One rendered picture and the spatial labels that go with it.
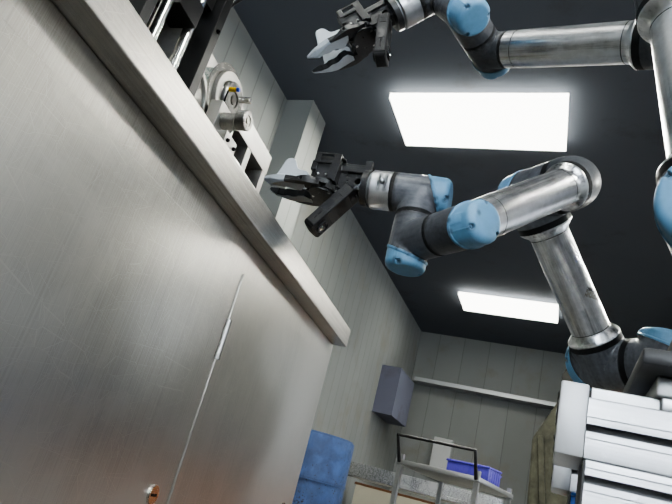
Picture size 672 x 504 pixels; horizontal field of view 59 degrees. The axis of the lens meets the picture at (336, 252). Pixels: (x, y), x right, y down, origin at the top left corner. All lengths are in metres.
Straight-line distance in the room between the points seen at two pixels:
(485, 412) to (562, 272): 8.27
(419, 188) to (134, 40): 0.66
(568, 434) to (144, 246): 0.54
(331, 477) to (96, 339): 3.71
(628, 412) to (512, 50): 0.76
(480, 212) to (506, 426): 8.65
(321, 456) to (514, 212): 3.33
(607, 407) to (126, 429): 0.56
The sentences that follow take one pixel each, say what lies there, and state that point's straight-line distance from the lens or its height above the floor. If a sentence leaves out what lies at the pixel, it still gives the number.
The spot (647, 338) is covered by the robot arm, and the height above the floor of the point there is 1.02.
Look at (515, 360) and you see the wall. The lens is 9.75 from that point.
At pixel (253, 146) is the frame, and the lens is 2.16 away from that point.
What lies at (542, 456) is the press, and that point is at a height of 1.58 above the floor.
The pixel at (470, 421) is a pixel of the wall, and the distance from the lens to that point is 9.59.
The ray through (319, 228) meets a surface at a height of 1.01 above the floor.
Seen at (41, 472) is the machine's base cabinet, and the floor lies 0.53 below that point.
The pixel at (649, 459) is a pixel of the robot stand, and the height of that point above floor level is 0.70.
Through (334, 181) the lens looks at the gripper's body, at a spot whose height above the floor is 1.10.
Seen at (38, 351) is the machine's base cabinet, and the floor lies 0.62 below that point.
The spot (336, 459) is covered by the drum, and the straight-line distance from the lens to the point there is 4.26.
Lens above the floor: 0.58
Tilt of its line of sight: 21 degrees up
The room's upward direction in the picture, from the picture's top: 15 degrees clockwise
